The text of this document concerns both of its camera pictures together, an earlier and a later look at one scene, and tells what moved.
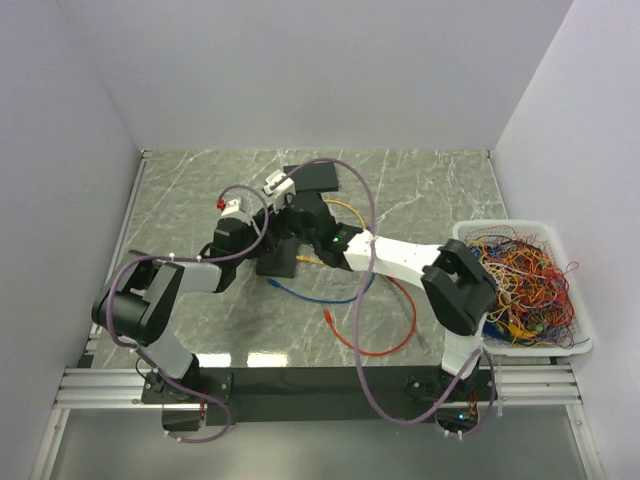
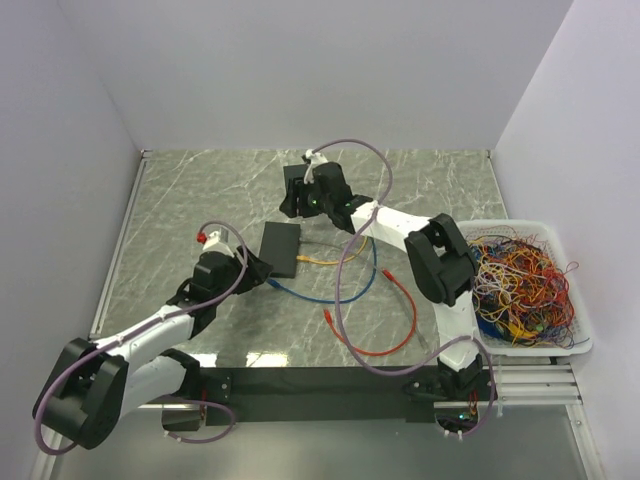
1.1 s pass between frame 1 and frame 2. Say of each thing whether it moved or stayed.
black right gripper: moved
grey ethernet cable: stayed
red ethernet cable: stayed
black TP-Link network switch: stayed
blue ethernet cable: stayed
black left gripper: moved
